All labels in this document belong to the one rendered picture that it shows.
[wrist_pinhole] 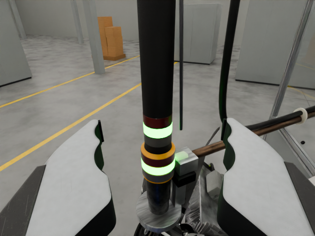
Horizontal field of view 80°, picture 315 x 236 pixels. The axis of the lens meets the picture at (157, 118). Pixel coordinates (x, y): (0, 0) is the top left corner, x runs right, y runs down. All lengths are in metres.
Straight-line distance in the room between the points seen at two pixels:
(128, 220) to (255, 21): 5.03
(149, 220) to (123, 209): 1.84
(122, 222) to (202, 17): 6.60
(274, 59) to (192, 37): 3.03
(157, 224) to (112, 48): 8.19
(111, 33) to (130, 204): 7.01
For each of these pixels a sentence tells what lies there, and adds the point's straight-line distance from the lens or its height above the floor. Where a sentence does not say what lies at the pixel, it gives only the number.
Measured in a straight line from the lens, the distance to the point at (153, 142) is 0.22.
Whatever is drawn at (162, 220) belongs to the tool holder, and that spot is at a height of 1.47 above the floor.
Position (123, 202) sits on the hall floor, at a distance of 2.19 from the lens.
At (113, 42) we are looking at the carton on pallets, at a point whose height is 0.67.
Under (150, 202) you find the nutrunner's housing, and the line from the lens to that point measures 0.30.
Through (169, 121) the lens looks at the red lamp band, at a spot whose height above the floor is 1.62.
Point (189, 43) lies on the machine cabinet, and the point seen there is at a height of 0.70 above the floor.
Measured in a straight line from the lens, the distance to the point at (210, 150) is 0.29.
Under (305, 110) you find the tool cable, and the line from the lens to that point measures 0.45.
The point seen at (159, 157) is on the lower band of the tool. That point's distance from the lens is 0.22.
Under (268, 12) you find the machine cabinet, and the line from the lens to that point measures 5.62.
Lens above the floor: 1.73
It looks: 29 degrees down
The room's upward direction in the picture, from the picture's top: 1 degrees counter-clockwise
